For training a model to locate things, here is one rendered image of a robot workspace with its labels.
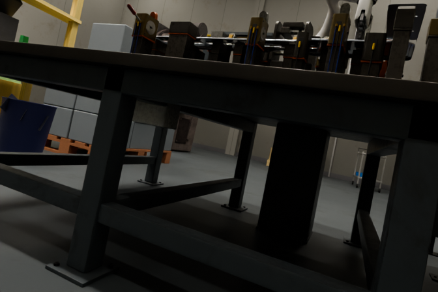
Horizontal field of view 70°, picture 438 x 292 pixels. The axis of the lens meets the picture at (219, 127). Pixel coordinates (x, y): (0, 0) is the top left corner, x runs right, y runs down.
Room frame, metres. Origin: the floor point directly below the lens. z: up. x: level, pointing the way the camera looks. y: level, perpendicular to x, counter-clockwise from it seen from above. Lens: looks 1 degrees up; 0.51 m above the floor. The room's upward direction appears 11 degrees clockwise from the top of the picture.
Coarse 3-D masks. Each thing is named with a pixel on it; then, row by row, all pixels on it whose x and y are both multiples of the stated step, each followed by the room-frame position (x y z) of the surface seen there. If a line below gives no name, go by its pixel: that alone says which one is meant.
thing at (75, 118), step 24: (96, 24) 3.19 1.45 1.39; (120, 24) 3.08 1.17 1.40; (96, 48) 3.16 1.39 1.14; (120, 48) 3.05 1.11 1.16; (48, 96) 3.35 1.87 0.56; (72, 96) 3.23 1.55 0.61; (72, 120) 3.20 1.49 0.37; (48, 144) 3.40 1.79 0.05; (72, 144) 3.16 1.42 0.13; (144, 144) 3.71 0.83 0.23; (168, 144) 4.20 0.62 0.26
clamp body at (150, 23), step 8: (144, 16) 1.61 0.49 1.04; (136, 24) 1.62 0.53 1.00; (144, 24) 1.60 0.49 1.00; (152, 24) 1.65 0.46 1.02; (136, 32) 1.61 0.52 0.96; (144, 32) 1.61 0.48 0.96; (152, 32) 1.66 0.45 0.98; (136, 40) 1.61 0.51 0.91; (144, 40) 1.63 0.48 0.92; (152, 40) 1.67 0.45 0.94; (136, 48) 1.62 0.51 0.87; (144, 48) 1.64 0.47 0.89; (152, 48) 1.69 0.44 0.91
